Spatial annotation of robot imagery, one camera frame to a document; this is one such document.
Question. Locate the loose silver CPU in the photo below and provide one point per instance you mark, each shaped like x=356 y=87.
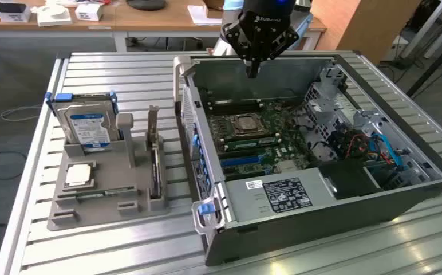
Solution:
x=77 y=173

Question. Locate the grey parts rack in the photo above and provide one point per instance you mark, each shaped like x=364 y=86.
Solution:
x=128 y=183

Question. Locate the blue expansion slot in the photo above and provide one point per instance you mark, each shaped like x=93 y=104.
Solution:
x=239 y=161

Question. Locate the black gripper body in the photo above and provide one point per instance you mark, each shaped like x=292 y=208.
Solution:
x=260 y=25

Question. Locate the black monitor base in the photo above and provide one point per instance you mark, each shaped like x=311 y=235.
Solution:
x=145 y=4

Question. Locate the wooden desk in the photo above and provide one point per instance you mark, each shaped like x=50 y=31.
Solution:
x=155 y=20
x=21 y=25

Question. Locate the brown cardboard box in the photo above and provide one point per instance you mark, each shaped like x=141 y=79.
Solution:
x=212 y=4

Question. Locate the white floor device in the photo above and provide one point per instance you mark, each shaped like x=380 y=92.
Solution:
x=400 y=47

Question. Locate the white table frame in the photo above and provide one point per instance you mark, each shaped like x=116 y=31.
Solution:
x=427 y=28

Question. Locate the loose green RAM stick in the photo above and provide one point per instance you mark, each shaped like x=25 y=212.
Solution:
x=98 y=192

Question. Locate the grey power supply unit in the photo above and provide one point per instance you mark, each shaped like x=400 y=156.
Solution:
x=251 y=200

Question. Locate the blue case latch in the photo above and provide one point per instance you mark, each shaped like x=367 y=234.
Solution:
x=204 y=209

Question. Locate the green motherboard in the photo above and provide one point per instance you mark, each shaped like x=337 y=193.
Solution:
x=281 y=134

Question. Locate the white printed box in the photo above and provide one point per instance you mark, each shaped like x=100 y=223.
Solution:
x=88 y=13

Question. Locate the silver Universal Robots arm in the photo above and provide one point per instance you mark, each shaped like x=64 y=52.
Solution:
x=223 y=47

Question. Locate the graphics card with metal bracket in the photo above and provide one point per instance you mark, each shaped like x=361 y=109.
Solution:
x=155 y=160

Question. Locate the black fan shroud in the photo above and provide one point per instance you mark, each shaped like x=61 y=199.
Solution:
x=347 y=180

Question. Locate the round white dispenser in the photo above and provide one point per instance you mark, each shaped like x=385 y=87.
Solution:
x=54 y=17

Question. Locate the black slanted pole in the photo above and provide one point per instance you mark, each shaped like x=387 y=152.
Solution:
x=435 y=64

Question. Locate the white box with black lid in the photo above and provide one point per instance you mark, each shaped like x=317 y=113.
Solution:
x=12 y=15

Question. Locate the black open PC case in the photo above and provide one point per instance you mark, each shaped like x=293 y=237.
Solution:
x=320 y=229

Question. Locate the wooden cabinet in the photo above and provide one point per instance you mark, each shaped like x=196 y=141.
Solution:
x=357 y=25

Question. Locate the white paper stack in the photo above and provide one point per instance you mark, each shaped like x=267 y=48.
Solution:
x=201 y=17

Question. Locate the hard disk in blue carrier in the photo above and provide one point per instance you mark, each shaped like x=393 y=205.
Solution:
x=86 y=126

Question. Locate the installed green RAM stick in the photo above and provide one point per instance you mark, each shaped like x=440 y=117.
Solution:
x=249 y=143

